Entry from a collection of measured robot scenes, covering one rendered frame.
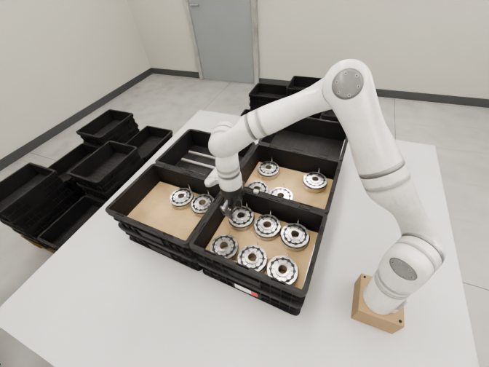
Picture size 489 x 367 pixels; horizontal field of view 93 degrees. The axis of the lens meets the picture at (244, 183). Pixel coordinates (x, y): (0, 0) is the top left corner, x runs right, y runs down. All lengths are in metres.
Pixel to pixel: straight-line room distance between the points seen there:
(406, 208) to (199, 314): 0.74
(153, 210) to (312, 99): 0.80
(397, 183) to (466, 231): 1.87
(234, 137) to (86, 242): 0.96
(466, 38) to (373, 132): 3.23
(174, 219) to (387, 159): 0.80
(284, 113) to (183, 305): 0.76
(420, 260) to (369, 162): 0.24
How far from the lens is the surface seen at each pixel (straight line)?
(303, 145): 1.31
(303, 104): 0.58
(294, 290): 0.73
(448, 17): 3.63
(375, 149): 0.54
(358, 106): 0.52
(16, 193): 2.33
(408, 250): 0.64
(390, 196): 0.57
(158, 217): 1.07
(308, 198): 1.04
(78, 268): 1.28
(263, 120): 0.56
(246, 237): 0.92
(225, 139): 0.59
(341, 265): 1.05
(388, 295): 0.78
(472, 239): 2.38
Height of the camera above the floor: 1.62
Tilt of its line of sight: 46 degrees down
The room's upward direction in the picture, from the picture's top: 6 degrees counter-clockwise
